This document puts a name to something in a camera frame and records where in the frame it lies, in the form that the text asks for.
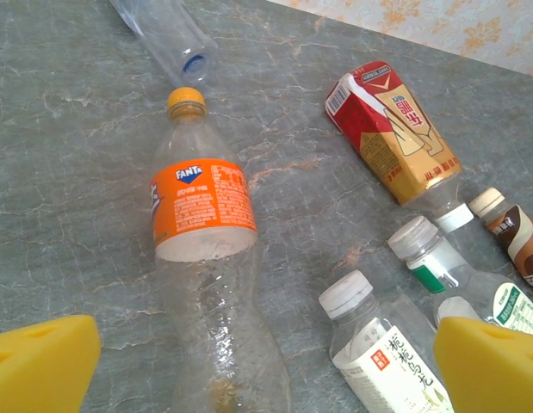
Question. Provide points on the brown coffee drink bottle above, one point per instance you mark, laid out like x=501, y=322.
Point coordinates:
x=520, y=241

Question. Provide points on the clear bottle with blue cap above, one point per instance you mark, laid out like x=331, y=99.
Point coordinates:
x=162, y=30

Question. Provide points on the Fanta bottle with orange label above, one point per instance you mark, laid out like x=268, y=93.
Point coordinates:
x=201, y=202

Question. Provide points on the white label tea bottle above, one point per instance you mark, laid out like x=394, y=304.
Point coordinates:
x=378, y=357

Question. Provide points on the green and white label bottle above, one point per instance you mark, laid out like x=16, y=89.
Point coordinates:
x=464, y=279

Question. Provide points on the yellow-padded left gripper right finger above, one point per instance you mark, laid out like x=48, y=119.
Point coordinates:
x=494, y=374

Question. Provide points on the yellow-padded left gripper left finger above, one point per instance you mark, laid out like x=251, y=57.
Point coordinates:
x=38, y=370

